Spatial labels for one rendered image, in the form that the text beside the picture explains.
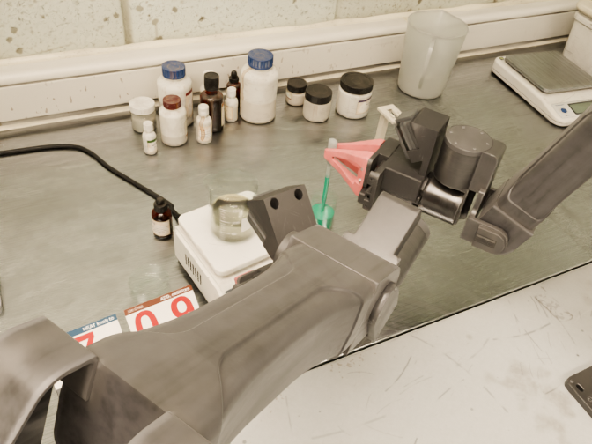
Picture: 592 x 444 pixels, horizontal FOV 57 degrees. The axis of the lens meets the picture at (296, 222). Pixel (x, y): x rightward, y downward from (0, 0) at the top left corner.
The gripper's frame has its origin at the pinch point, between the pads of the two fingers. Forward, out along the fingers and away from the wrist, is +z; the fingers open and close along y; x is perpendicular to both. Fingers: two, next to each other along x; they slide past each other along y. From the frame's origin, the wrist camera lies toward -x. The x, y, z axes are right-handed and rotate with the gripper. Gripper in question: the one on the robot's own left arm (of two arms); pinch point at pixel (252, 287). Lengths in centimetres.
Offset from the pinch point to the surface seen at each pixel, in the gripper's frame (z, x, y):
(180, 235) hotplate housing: 17.3, -6.0, 0.8
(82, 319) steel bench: 20.2, 0.1, 15.9
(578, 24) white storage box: 27, -19, -113
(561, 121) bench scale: 17, 0, -85
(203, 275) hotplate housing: 12.4, -0.7, 1.1
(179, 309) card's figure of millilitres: 13.5, 2.5, 5.2
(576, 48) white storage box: 28, -14, -113
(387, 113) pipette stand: 16.1, -13.2, -38.8
